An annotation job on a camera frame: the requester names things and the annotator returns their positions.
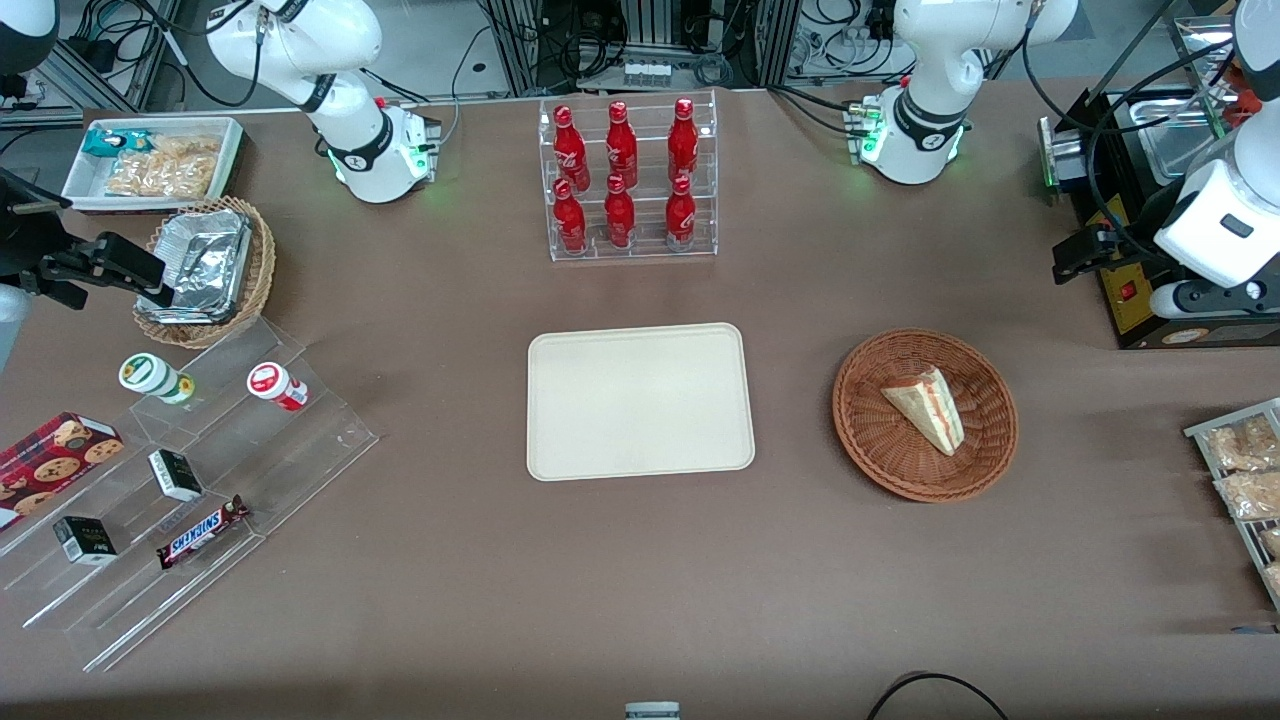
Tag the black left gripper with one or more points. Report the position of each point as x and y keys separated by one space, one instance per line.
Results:
x=1133 y=237

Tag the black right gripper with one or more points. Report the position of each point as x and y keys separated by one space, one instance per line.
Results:
x=22 y=243

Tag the triangular sandwich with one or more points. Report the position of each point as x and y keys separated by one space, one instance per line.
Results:
x=930 y=410

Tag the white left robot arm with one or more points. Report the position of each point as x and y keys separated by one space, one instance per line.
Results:
x=930 y=60

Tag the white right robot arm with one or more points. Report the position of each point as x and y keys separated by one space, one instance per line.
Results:
x=300 y=40

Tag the white rectangular snack tray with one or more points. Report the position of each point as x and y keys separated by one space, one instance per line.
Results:
x=80 y=190

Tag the light wicker basket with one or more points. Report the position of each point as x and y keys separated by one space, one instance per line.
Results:
x=258 y=280

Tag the round brown wicker basket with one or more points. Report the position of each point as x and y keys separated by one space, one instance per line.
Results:
x=880 y=450

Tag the beige plastic tray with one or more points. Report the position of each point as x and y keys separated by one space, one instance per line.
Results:
x=640 y=400

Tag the aluminium foil container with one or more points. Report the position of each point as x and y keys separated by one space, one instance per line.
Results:
x=205 y=260

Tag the black food warmer appliance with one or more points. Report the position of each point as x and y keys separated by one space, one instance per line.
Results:
x=1135 y=312

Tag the clear bag of chips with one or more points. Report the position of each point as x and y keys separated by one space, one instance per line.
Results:
x=150 y=180
x=190 y=148

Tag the green lid cup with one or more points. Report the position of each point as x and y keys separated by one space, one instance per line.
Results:
x=150 y=375

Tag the teal snack packet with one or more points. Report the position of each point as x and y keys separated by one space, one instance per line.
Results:
x=105 y=142

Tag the steel warmer pan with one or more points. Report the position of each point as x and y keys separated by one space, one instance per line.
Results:
x=1175 y=145

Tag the red lid cup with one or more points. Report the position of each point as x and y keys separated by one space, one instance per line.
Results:
x=272 y=385

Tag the grey metal snack rack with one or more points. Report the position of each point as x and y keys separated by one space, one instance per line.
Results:
x=1200 y=432

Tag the small black box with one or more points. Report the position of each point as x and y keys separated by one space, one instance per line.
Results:
x=175 y=475
x=85 y=540

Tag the red cookie box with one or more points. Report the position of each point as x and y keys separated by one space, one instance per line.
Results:
x=50 y=465

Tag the clear acrylic stepped shelf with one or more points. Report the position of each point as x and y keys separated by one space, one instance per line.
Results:
x=250 y=470

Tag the clear bag of crackers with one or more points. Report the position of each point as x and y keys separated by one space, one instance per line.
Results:
x=1240 y=445
x=1250 y=495

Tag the snickers chocolate bar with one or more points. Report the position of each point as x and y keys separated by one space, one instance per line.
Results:
x=200 y=533

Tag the red cola bottle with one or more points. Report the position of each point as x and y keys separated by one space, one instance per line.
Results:
x=570 y=145
x=570 y=220
x=619 y=215
x=621 y=140
x=680 y=215
x=683 y=135

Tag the clear acrylic bottle rack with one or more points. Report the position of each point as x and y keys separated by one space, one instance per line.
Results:
x=650 y=160

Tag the white power strip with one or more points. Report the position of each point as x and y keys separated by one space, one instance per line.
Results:
x=647 y=73

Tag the black equipment rack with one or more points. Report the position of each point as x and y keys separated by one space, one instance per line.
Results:
x=580 y=30

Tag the small grey device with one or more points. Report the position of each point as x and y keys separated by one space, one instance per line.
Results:
x=652 y=711

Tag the silver metal bracket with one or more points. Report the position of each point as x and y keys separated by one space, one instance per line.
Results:
x=1060 y=155

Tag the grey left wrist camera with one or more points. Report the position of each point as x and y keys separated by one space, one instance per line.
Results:
x=1200 y=300

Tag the aluminium profile frame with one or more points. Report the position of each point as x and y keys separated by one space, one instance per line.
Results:
x=105 y=70

